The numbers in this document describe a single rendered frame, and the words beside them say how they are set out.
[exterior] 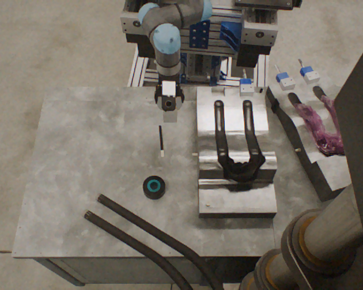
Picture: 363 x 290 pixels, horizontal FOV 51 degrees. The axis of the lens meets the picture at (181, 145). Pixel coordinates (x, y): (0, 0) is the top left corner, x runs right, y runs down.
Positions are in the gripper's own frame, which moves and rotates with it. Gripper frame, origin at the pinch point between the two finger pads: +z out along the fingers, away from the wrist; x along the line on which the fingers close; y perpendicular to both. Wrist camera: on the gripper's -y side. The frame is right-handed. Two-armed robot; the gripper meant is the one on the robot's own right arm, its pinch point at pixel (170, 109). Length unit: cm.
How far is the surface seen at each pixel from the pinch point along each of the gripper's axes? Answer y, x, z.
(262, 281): -64, -20, -34
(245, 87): 12.1, -28.4, 3.3
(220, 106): 5.4, -19.1, 6.6
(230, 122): -1.5, -22.4, 6.6
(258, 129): -4.8, -32.3, 6.7
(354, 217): -64, -22, -75
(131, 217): -37.2, 12.7, 8.4
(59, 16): 148, 88, 95
